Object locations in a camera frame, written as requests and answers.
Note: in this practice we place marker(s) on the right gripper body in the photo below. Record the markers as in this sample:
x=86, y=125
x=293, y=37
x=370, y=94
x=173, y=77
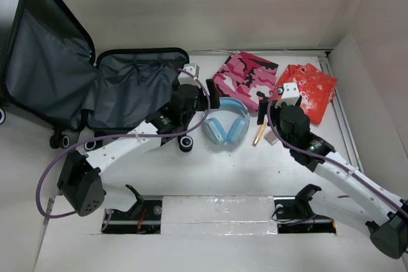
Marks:
x=277, y=123

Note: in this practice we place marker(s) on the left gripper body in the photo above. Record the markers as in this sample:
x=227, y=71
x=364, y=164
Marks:
x=201, y=105

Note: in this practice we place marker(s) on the pink camouflage clothing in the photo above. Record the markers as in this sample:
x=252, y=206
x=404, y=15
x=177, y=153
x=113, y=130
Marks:
x=247, y=78

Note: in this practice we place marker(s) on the light blue headphones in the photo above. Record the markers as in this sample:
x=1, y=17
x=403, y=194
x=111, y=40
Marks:
x=229, y=123

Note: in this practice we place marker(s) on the gold makeup brush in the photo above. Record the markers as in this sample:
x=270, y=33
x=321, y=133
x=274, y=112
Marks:
x=260, y=132

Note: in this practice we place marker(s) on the orange white clothing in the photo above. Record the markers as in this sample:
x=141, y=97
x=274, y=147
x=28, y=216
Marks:
x=316, y=88

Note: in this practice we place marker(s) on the black kids suitcase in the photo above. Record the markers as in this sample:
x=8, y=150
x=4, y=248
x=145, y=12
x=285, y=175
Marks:
x=52, y=75

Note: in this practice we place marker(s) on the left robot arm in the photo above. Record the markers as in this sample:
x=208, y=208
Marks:
x=82, y=180

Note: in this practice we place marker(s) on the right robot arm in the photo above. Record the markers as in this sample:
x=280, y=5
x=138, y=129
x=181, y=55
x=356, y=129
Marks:
x=364, y=205

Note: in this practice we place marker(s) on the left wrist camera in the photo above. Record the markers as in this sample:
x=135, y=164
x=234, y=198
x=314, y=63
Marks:
x=189, y=74

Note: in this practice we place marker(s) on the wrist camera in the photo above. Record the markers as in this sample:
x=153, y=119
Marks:
x=289, y=95
x=189, y=74

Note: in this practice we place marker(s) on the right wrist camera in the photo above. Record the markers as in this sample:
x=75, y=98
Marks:
x=289, y=95

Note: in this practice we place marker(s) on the aluminium rail frame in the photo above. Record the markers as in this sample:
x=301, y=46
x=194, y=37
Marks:
x=335, y=113

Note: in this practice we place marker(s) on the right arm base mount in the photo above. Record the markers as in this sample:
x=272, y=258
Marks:
x=294, y=215

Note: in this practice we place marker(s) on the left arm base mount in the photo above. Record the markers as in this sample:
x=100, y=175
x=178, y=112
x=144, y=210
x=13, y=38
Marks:
x=144, y=217

